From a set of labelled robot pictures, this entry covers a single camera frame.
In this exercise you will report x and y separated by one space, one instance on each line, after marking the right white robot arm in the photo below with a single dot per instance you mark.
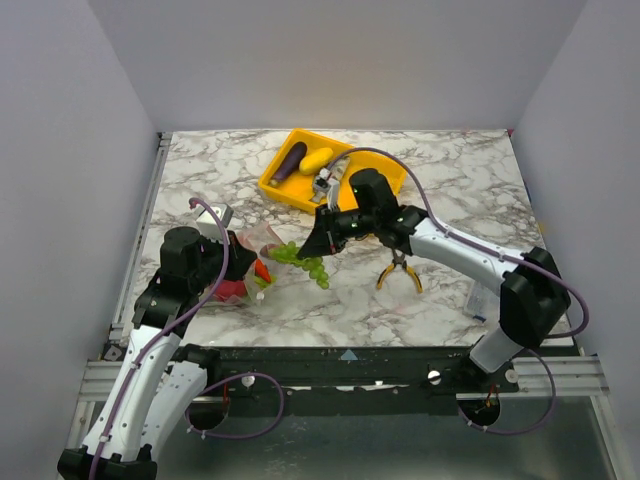
532 296

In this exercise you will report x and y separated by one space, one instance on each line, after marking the red tomato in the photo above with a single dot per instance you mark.
230 292

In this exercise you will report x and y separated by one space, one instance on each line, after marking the yellow plastic tray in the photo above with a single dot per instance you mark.
296 189

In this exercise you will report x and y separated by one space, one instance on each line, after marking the green celery stalk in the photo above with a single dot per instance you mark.
262 284

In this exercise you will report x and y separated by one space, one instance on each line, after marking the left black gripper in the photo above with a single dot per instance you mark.
241 258

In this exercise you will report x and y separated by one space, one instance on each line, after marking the small clear plastic bag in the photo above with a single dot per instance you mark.
482 304

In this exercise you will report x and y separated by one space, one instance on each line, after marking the orange carrot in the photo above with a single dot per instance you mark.
262 271

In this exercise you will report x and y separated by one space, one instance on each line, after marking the aluminium extrusion frame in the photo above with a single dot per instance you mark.
554 376

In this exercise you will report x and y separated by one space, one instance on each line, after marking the green grape bunch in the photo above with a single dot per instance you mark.
288 254

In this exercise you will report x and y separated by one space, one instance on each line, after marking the yellow squash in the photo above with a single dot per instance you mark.
314 162

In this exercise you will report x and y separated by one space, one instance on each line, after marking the grey toy fish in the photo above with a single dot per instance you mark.
340 166

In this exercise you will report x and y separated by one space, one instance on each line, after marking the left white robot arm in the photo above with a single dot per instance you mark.
150 340

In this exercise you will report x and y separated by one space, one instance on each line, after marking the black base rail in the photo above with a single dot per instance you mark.
300 381

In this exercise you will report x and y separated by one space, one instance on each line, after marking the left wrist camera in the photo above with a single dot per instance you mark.
206 223

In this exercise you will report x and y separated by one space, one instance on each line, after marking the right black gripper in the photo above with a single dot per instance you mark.
325 230

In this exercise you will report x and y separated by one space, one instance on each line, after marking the purple eggplant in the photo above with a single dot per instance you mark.
289 164

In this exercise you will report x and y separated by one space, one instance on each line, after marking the clear zip top bag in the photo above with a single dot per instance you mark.
254 238

